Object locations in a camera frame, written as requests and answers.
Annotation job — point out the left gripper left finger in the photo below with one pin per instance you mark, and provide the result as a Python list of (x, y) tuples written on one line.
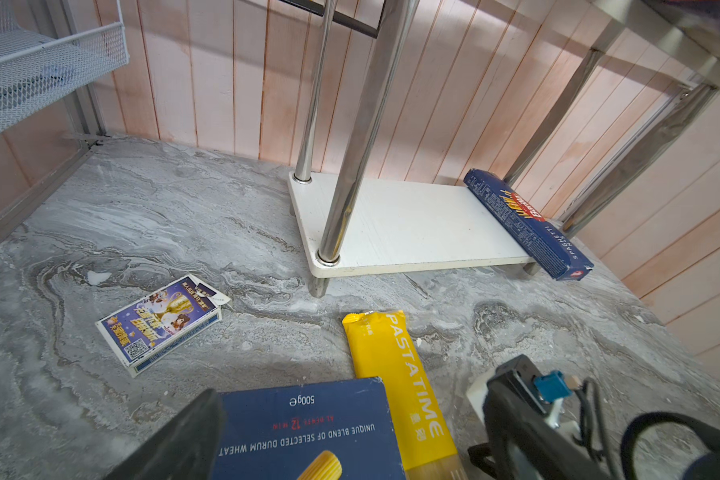
[(184, 448)]

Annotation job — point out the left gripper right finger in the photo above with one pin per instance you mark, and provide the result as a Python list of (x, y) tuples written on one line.
[(523, 446)]

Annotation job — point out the yellow Pastatime spaghetti bag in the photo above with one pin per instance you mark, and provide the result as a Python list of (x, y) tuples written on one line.
[(382, 347)]

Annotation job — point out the blue Barilla spaghetti box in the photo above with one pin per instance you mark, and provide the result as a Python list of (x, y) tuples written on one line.
[(541, 240)]

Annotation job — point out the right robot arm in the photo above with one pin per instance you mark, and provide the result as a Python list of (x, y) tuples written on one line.
[(670, 445)]

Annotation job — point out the white two-tier shelf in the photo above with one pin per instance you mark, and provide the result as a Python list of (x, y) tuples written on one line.
[(548, 90)]

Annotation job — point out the small card on floor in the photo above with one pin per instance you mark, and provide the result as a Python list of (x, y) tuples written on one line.
[(143, 332)]

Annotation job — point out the blue Barilla rigatoni box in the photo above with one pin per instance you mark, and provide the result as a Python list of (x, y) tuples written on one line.
[(334, 430)]

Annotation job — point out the white wire mesh organizer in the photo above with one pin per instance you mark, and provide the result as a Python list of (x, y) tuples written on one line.
[(37, 70)]

